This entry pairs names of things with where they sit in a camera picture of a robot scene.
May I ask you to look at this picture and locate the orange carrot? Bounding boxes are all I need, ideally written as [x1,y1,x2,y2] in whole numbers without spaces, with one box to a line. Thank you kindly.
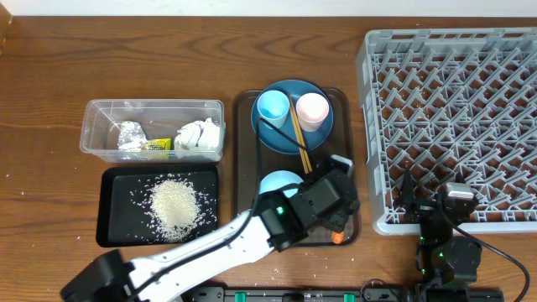
[331,232,345,245]

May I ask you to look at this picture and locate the wooden chopstick right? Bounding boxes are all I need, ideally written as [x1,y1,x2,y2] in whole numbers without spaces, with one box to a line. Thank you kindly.
[289,96,313,174]

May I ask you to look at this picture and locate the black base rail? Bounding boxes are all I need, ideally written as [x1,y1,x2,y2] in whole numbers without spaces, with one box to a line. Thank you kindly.
[180,284,504,302]

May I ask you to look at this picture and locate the light blue rice bowl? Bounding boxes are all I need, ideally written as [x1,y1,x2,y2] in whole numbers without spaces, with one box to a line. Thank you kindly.
[258,170,303,195]

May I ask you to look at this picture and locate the grey dishwasher rack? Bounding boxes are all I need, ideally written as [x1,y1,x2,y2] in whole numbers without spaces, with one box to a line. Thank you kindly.
[356,28,536,236]

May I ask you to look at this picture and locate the black waste tray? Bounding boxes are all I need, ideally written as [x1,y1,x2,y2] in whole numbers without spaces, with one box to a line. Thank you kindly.
[96,164,218,247]

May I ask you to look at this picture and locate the light blue cup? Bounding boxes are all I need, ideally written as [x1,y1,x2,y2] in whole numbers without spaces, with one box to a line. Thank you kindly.
[257,90,290,128]

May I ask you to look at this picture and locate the white napkin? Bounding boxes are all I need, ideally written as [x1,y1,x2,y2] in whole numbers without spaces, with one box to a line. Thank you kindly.
[174,117,221,161]

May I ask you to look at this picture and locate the clear plastic waste bin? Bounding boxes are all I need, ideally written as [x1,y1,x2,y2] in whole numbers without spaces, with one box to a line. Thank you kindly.
[80,99,226,163]

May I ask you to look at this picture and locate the silver yellow snack wrapper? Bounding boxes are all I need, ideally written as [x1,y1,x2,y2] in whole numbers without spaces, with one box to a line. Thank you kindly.
[117,121,171,161]

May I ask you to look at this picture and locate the pink cup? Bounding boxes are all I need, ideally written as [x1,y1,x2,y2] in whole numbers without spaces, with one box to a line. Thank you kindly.
[296,93,330,132]

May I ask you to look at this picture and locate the spilled rice pile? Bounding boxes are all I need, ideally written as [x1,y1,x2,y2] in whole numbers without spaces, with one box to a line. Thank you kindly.
[129,173,217,243]

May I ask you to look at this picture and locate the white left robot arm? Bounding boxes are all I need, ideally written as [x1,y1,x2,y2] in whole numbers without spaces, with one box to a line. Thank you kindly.
[60,155,359,301]

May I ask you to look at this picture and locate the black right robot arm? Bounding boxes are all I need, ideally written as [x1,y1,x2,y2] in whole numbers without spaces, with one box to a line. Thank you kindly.
[394,169,482,301]

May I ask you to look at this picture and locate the brown serving tray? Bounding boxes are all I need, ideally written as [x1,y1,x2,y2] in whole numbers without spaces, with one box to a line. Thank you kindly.
[232,87,362,249]

